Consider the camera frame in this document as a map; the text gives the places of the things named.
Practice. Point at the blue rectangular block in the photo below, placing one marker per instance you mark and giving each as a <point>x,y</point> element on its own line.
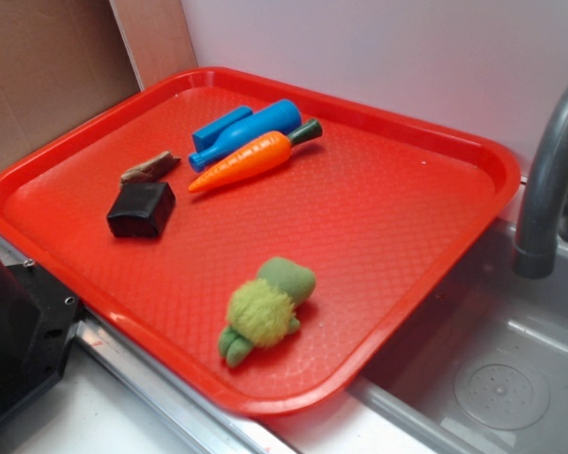
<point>204,137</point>

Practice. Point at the black square block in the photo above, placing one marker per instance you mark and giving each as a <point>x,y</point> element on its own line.
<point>141,210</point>

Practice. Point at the cardboard panel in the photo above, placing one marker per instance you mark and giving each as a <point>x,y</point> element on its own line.
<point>63,62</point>

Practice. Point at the brown wooden piece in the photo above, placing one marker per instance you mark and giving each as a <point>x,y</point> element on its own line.
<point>150,171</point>

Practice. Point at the grey toy sink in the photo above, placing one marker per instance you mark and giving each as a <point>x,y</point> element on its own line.
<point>481,366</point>

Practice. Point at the green plush animal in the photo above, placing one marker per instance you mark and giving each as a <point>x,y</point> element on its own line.
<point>261,313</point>

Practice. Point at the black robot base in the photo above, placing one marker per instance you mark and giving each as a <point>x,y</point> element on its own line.
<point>38,320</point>

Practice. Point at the grey faucet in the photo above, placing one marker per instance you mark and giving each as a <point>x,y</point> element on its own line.
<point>543,219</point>

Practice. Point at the blue toy bottle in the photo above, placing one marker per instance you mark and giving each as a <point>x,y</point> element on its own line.
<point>282,116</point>

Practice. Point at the orange toy carrot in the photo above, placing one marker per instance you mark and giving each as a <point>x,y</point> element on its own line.
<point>270,150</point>

